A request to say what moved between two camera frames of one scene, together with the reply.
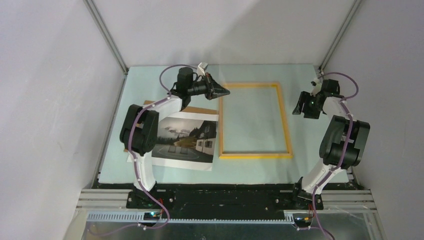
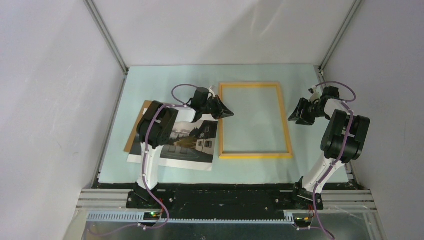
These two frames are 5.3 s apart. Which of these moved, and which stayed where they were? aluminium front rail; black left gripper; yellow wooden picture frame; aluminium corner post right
Moved: black left gripper
Stayed: aluminium front rail; aluminium corner post right; yellow wooden picture frame
